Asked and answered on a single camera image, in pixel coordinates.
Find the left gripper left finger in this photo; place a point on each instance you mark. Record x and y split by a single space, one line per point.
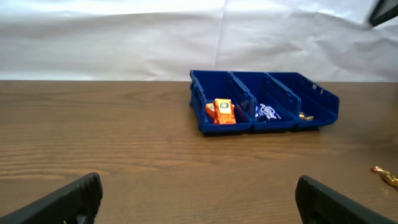
71 202

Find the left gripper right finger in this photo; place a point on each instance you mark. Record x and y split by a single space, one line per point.
323 205

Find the gold candy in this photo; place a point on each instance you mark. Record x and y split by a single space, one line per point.
306 116
387 177

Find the blue candy pack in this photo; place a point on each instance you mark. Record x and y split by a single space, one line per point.
268 112

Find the orange candy box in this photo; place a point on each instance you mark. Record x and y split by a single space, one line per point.
224 115
210 111

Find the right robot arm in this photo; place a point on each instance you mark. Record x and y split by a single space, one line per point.
385 11

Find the blue tray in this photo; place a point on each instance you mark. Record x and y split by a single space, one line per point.
217 87

